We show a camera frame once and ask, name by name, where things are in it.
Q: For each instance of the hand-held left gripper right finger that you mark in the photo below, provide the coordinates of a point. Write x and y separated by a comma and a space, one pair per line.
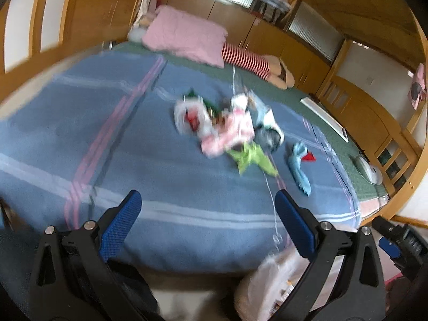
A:
297, 227

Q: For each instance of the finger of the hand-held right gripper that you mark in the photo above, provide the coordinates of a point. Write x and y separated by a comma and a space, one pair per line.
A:
388, 245

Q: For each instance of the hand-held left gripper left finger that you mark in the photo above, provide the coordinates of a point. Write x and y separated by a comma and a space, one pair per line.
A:
122, 220

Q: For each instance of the white plastic bag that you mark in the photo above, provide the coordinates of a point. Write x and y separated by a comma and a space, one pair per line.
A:
264, 281

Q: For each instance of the blue striped blanket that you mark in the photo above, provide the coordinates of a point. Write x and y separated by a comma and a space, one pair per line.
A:
140, 160

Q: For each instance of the white round device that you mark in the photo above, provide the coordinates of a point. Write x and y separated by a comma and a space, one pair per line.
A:
367, 170

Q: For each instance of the green cloth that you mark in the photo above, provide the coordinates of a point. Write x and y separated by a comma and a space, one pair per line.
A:
249, 156

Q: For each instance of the white long flat bar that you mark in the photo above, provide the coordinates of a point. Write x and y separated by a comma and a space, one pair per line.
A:
326, 115

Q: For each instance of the white fluffy sock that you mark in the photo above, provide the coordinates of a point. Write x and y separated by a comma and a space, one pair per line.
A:
184, 113

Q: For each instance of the dark green wrapper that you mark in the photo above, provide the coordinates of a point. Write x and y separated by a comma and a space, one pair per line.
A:
194, 94

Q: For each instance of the pink hanging cloth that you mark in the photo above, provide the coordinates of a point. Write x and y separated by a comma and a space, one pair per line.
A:
418, 88

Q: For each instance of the striped plush doll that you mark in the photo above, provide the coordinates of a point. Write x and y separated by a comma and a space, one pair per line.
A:
250, 62

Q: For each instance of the pink pillow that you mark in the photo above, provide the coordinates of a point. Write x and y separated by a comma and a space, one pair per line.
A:
184, 35

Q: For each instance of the wooden wardrobe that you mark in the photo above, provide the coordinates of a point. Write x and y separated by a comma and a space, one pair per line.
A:
260, 33

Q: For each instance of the wooden door with glass panes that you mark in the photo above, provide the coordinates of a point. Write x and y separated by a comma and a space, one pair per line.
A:
83, 13

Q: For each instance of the shelf of books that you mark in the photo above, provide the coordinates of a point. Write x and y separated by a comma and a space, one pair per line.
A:
272, 1

